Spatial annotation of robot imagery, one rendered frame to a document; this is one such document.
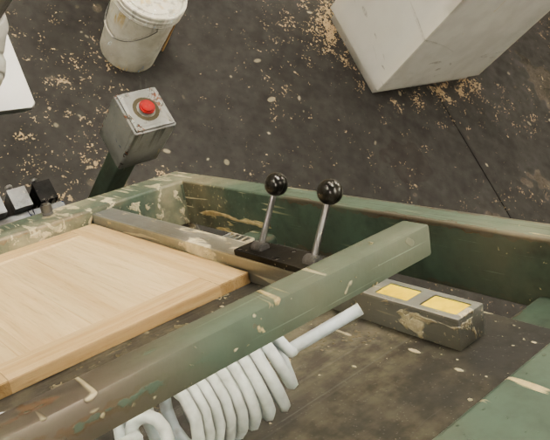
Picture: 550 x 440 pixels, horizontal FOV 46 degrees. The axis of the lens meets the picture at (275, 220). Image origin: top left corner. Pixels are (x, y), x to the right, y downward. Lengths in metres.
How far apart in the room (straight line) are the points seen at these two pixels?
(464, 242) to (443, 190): 2.47
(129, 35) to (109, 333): 1.99
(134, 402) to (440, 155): 3.38
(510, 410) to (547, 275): 0.48
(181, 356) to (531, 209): 3.66
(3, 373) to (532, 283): 0.72
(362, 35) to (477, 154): 0.94
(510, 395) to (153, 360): 0.31
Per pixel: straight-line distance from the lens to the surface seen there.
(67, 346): 0.92
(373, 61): 3.51
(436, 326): 0.78
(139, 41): 2.79
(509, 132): 4.15
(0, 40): 1.55
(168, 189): 1.58
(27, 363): 0.91
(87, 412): 0.28
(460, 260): 1.04
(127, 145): 1.66
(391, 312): 0.82
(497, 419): 0.50
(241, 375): 0.39
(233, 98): 3.08
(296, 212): 1.28
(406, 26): 3.35
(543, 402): 0.52
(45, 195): 1.66
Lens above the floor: 2.21
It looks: 52 degrees down
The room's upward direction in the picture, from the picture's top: 45 degrees clockwise
